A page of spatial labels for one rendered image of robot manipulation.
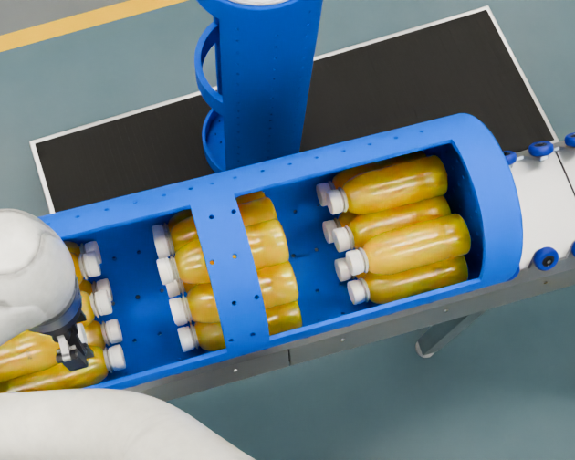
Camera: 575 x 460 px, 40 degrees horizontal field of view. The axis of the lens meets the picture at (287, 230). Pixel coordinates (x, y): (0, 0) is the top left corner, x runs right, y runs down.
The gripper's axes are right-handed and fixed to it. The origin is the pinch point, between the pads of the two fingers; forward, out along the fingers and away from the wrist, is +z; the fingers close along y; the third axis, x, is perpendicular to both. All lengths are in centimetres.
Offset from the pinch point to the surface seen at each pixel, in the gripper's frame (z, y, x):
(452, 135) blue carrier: -9, 13, -61
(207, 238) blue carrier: -10.3, 5.8, -21.4
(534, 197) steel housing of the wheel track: 20, 8, -84
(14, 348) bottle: 0.0, 0.3, 8.9
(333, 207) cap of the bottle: 1.1, 9.6, -42.5
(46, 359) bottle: 1.1, -2.1, 5.1
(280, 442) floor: 113, -15, -33
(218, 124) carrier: 97, 76, -40
